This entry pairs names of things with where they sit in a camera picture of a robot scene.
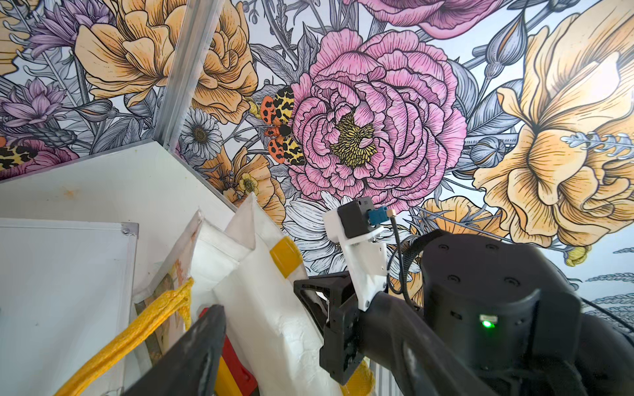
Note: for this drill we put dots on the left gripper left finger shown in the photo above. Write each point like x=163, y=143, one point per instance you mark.
x=191, y=365

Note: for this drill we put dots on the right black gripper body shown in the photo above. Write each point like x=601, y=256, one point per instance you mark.
x=501, y=309

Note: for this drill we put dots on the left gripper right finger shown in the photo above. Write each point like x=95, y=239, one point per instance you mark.
x=394, y=336

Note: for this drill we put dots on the red utility knife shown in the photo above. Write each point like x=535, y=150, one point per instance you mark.
x=246, y=381

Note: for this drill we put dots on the white pouch with yellow handles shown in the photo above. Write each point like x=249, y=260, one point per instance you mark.
x=248, y=268

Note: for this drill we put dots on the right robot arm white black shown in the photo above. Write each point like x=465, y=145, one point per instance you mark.
x=604, y=359

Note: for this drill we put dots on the silver metal case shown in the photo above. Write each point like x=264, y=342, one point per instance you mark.
x=66, y=289

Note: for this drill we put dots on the right corner aluminium post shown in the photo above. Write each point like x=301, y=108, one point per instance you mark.
x=199, y=24

